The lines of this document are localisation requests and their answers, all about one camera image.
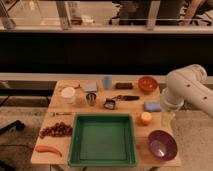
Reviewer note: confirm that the blue sponge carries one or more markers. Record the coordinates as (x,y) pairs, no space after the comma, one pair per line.
(152,106)

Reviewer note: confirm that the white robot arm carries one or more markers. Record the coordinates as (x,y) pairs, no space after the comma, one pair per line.
(187,84)

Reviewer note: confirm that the blue plastic cup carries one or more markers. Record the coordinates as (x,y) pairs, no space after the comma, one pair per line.
(106,82)

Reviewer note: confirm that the metal whisk cup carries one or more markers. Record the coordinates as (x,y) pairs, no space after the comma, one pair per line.
(91,98)

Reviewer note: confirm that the white paper cup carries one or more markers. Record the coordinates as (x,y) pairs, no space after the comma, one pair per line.
(69,94)

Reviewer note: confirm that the clear glass cup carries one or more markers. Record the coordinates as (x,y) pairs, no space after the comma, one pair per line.
(167,118)

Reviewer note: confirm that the black rectangular block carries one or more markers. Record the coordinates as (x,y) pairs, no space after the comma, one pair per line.
(124,86)

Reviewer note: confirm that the small metal square container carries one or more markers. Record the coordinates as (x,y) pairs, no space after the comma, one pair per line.
(110,104)

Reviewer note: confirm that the orange red bowl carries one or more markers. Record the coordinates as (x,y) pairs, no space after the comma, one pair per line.
(147,84)

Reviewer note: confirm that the orange fruit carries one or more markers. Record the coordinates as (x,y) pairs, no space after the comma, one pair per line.
(145,118)

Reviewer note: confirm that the metal fork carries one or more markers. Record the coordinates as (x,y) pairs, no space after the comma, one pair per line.
(60,114)

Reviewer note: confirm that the green plastic tray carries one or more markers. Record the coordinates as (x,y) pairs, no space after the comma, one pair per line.
(102,140)

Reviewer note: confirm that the bunch of red grapes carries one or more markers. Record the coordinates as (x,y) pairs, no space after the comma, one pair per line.
(57,130)

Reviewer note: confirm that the wooden table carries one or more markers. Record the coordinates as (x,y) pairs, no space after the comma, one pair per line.
(59,105)

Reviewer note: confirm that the purple bowl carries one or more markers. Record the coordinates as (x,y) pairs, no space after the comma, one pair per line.
(162,145)

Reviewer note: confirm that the orange carrot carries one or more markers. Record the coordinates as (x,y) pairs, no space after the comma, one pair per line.
(43,148)

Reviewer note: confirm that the black chair base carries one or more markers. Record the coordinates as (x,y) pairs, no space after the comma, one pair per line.
(18,125)

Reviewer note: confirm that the black handled tool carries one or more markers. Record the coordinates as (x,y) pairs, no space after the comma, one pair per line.
(126,98)

